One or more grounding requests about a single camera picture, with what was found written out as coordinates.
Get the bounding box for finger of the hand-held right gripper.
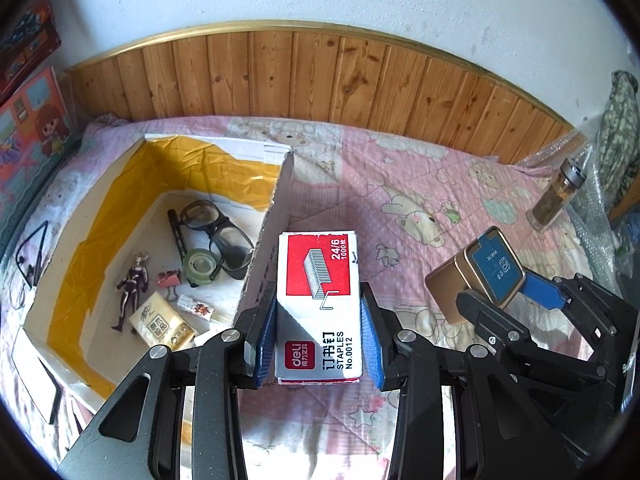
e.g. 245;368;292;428
456;289;607;380
520;270;626;336

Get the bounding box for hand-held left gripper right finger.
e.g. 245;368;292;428
359;281;576;480

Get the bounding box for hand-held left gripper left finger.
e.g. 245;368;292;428
55;287;278;480

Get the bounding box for gold tin blue lid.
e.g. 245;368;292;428
425;226;526;326

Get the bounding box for red white staples box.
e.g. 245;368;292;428
274;231;365;386

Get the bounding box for green tape roll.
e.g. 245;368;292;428
181;249;222;288

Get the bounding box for yellow tissue packet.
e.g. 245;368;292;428
129;292;197;352

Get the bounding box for purple black toy figure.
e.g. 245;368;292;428
111;252;151;333

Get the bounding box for black marker pen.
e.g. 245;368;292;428
166;208;190;266

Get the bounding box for white cardboard box yellow tape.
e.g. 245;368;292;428
22;134;296;413

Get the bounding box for clear bubble wrap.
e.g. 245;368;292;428
515;130;640;281

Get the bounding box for glass spice jar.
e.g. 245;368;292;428
526;156;587;233

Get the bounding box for pink printed quilt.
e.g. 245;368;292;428
0;114;621;480

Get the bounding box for camouflage cloth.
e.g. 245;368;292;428
597;70;640;201

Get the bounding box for white flat board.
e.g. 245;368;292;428
11;327;63;426

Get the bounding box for black neckband earphones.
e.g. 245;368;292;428
14;220;50;286

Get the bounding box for pink cartoon toy box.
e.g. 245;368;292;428
0;66;81;231

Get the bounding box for dark robot toy box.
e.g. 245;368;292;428
0;0;62;103

